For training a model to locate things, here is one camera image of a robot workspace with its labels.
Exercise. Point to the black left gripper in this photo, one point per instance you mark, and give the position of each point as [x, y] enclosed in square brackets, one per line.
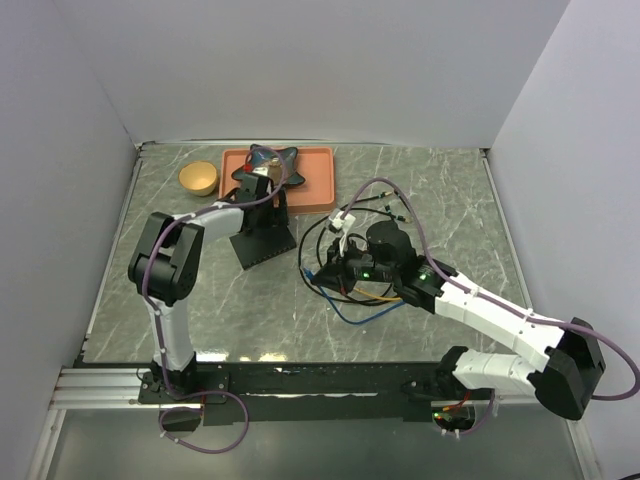
[277, 217]

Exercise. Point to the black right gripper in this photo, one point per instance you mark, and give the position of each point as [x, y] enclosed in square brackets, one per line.
[335, 274]

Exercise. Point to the black network switch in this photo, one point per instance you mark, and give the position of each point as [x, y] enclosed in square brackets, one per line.
[259, 245]

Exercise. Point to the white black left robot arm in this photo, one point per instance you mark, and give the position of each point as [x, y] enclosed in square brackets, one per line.
[165, 264]

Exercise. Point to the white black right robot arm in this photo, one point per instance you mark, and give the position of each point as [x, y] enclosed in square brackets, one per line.
[558, 363]

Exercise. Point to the blue star-shaped dish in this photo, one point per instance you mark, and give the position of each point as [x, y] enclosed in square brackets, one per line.
[287, 156]

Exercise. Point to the salmon pink tray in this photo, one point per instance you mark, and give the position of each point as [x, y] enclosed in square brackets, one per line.
[315, 163]

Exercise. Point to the yellow wooden bowl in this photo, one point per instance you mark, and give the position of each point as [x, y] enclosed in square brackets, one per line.
[199, 178]

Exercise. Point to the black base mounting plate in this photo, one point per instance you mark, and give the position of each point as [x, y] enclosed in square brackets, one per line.
[286, 391]

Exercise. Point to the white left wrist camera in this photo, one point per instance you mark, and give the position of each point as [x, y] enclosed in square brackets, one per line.
[268, 168]

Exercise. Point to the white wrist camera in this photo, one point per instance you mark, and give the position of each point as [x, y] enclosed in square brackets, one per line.
[268, 168]
[340, 223]

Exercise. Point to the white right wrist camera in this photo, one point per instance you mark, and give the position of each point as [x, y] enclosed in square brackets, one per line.
[340, 223]

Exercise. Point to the aluminium frame rail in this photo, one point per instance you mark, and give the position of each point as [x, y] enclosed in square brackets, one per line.
[117, 388]

